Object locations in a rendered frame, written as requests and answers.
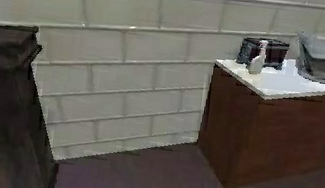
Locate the brown cabinet with white top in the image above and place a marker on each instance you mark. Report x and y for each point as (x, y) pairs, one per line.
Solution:
(277, 134)

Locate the dark box container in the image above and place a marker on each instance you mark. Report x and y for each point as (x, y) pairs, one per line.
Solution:
(274, 51)

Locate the white spray bottle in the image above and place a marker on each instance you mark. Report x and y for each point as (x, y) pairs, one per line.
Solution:
(257, 62)

